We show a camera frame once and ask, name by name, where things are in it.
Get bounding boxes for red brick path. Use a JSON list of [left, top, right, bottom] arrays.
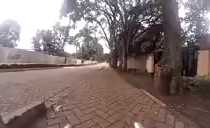
[[42, 68, 207, 128]]

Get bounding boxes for row of tall trees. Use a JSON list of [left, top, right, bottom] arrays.
[[59, 0, 210, 96]]

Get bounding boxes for brick paved road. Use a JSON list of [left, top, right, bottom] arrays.
[[0, 63, 109, 114]]

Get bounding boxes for dark gate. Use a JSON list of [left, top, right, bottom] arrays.
[[181, 46, 199, 78]]

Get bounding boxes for bare dirt strip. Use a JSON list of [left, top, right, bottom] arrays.
[[117, 69, 210, 128]]

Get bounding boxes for low green plants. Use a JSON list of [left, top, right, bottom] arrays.
[[180, 75, 210, 98]]

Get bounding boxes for grey stone kerb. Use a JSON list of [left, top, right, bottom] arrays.
[[0, 101, 48, 128]]

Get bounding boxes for group of distant trees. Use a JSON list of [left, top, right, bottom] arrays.
[[0, 18, 74, 56]]

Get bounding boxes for cream wall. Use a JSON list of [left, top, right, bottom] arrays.
[[116, 54, 155, 74], [196, 49, 210, 82]]

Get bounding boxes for long pale wall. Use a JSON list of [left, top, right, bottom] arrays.
[[0, 45, 99, 66]]

